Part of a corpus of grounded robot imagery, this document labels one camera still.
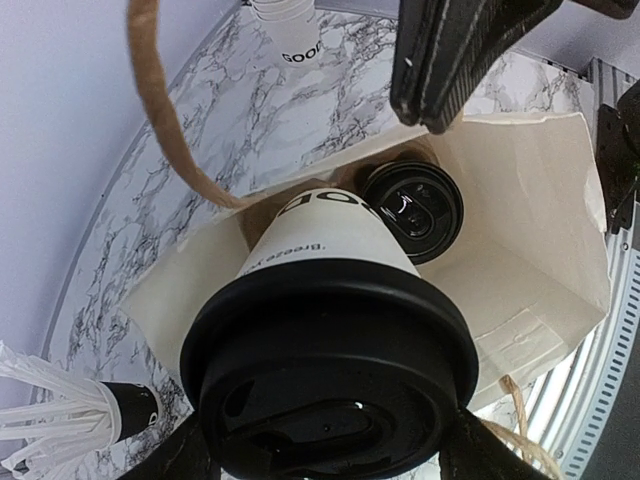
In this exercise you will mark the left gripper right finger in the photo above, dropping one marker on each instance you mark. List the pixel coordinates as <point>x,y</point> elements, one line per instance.
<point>471,451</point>

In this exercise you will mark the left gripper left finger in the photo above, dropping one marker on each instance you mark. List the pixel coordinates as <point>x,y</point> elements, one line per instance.
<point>183,455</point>

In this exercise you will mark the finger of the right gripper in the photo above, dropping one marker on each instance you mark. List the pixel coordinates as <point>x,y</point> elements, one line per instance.
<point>501,24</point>
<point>432,38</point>

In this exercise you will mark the black cup lid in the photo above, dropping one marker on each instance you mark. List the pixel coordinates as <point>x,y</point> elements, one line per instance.
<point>419,203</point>
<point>327,369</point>

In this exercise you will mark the brown cardboard cup carrier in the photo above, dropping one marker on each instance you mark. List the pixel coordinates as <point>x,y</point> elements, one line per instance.
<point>352,177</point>

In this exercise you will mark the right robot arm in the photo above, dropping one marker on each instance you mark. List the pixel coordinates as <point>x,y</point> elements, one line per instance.
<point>617,154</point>

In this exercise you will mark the stack of white cups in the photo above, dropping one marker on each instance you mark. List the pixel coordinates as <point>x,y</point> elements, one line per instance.
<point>293,28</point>

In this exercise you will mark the black cup with straws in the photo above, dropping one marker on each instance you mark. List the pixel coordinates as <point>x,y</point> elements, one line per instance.
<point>83,417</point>

